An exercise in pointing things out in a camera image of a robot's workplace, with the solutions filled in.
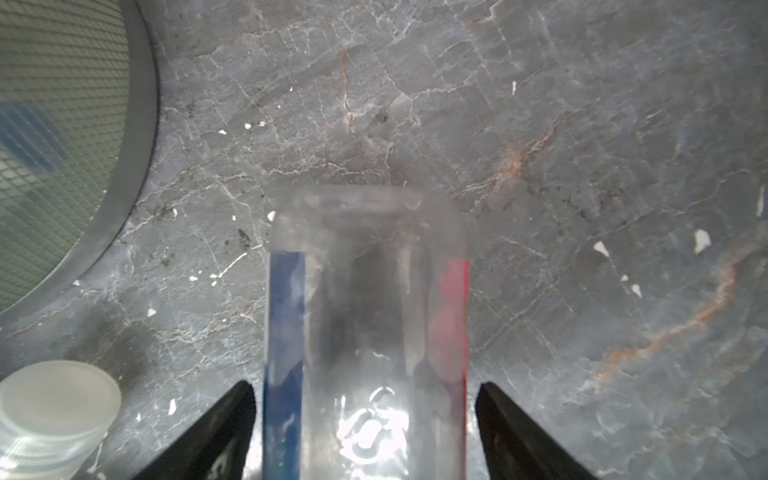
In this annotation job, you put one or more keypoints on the square bottle blue red label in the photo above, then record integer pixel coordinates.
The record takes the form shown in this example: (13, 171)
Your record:
(366, 339)

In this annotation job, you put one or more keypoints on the white round bottle cap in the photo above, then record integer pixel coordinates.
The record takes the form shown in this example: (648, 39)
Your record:
(54, 415)

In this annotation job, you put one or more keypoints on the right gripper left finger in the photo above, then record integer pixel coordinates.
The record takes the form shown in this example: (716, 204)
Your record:
(215, 446)

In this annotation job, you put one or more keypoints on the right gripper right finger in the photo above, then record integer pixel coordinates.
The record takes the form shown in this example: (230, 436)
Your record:
(515, 446)

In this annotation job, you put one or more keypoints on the green bin with bag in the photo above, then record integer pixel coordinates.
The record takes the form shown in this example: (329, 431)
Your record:
(79, 114)

